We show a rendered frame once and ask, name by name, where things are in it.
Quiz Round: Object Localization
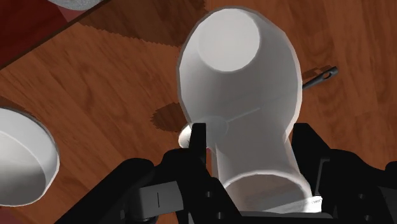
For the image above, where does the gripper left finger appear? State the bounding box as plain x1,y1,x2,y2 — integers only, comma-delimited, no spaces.
55,122,241,224

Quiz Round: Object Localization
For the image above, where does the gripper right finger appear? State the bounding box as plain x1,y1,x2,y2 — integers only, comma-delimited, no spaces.
291,122,397,224

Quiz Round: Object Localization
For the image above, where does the white vase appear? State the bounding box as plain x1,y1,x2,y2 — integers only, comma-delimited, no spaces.
176,6,323,214

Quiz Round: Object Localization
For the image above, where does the white bowl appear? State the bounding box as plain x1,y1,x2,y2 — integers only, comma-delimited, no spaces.
0,106,60,207

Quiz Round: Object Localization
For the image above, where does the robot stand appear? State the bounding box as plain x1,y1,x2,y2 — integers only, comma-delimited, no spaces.
0,0,111,71

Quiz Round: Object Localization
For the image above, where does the black utensil handle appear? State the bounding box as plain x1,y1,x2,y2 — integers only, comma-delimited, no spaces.
302,66,339,91

